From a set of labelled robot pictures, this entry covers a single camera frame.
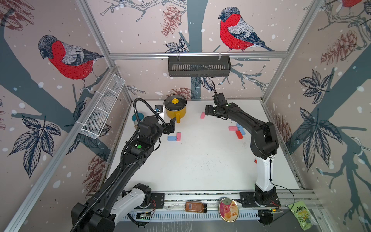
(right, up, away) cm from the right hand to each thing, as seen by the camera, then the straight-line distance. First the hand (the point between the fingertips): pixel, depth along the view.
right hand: (210, 109), depth 100 cm
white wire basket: (-71, -10, -16) cm, 74 cm away
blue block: (-27, -20, -2) cm, 34 cm away
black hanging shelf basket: (-6, +33, +7) cm, 34 cm away
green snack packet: (+41, -53, -31) cm, 74 cm away
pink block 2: (-22, -19, -1) cm, 29 cm away
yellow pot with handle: (-23, -4, -2) cm, 23 cm away
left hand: (-25, -3, -26) cm, 36 cm away
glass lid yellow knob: (-25, +5, +3) cm, 26 cm away
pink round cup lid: (+4, -50, -31) cm, 59 cm away
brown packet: (-12, -48, -31) cm, 58 cm away
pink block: (-5, -5, +10) cm, 12 cm away
